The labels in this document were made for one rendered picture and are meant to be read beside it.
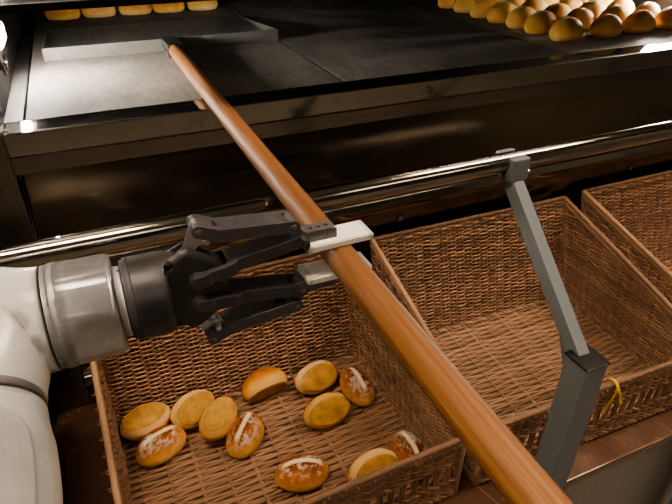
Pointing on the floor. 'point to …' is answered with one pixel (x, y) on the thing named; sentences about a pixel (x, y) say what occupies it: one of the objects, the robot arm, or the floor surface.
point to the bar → (505, 164)
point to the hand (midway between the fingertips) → (336, 251)
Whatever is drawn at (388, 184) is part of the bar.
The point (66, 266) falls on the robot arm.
